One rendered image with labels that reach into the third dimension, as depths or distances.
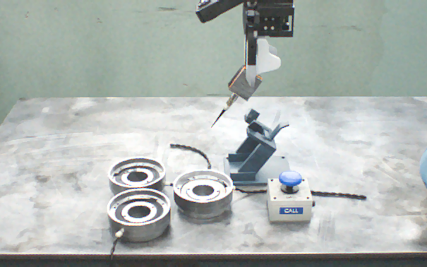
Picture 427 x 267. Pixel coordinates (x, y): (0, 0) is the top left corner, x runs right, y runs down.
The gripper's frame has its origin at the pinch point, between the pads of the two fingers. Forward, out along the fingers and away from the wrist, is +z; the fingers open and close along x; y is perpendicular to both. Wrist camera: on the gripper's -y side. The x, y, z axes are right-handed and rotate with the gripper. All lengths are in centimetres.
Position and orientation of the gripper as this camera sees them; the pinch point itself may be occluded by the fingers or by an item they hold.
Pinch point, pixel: (248, 77)
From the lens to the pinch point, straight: 107.5
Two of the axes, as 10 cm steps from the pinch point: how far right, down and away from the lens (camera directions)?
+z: 0.0, 8.8, 4.7
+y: 10.0, -0.2, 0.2
